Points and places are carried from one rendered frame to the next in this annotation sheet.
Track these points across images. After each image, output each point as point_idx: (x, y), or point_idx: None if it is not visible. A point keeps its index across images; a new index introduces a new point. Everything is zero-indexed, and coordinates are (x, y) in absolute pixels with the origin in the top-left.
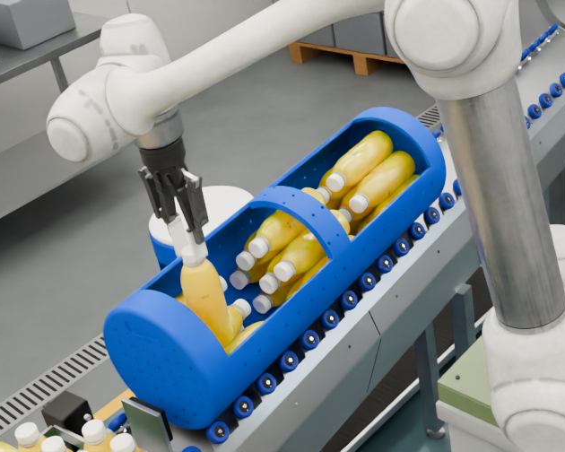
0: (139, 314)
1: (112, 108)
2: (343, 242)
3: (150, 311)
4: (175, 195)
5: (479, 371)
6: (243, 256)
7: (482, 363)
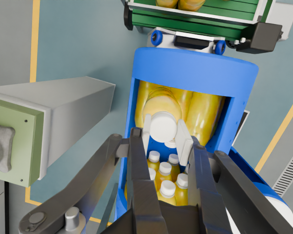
0: (205, 53)
1: None
2: (116, 203)
3: (194, 59)
4: (139, 182)
5: (19, 127)
6: (183, 181)
7: (20, 133)
